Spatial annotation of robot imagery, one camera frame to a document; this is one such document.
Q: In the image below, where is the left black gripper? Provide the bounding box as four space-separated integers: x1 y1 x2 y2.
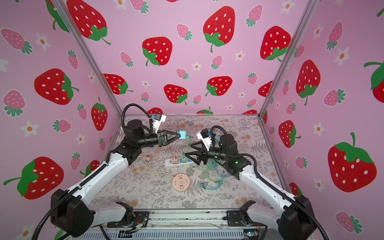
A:
135 130 179 150

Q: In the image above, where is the blue plug adapter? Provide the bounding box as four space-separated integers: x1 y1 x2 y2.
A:
177 131 193 140

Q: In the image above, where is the green plug adapter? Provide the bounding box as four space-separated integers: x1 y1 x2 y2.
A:
179 154 187 163

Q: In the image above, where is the pink plug adapter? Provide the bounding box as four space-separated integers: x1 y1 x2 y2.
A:
170 157 179 165

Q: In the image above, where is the white blue power strip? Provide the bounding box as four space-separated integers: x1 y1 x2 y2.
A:
165 158 195 168

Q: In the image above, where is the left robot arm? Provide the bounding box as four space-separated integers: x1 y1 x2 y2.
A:
32 104 186 240

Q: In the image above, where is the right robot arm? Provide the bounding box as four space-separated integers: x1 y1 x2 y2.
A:
186 126 329 240

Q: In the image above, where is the round pink power socket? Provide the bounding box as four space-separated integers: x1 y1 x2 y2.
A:
172 174 190 193

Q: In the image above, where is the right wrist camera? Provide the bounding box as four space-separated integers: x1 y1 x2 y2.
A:
197 129 216 152

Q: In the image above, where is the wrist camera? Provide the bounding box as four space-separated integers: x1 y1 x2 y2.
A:
152 114 167 134
197 129 216 152

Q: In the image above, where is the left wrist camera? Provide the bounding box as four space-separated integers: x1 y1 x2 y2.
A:
152 114 167 134

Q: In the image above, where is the green cable bundle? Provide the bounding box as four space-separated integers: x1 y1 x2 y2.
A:
182 139 232 191

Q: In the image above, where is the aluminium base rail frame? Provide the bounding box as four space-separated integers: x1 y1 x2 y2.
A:
58 208 316 240

